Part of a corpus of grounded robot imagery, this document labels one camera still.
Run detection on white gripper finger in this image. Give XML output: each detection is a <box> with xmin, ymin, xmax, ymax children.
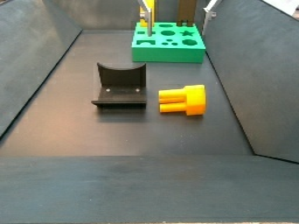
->
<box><xmin>137</xmin><ymin>0</ymin><xmax>153</xmax><ymax>37</ymax></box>
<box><xmin>201</xmin><ymin>0</ymin><xmax>221</xmax><ymax>34</ymax></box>

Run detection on yellow three prong object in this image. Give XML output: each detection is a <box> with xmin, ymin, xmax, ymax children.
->
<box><xmin>159</xmin><ymin>85</ymin><xmax>207</xmax><ymax>116</ymax></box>

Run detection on brown two prong block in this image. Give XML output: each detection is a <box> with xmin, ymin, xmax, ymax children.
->
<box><xmin>176</xmin><ymin>0</ymin><xmax>197</xmax><ymax>26</ymax></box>

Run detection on black curved fixture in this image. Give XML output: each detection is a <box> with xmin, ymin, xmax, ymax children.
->
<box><xmin>91</xmin><ymin>63</ymin><xmax>147</xmax><ymax>107</ymax></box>

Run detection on yellow rectangular block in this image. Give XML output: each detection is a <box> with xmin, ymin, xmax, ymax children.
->
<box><xmin>137</xmin><ymin>0</ymin><xmax>155</xmax><ymax>27</ymax></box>

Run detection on green shape sorter block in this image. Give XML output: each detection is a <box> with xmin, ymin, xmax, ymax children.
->
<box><xmin>131</xmin><ymin>22</ymin><xmax>205</xmax><ymax>63</ymax></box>

